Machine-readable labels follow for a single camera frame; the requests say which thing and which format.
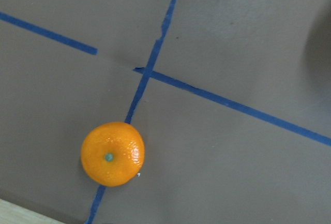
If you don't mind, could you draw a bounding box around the orange mandarin fruit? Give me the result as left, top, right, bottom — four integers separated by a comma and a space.
80, 122, 145, 187

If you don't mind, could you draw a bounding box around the wooden cutting board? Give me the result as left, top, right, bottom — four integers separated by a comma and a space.
1, 199, 63, 224

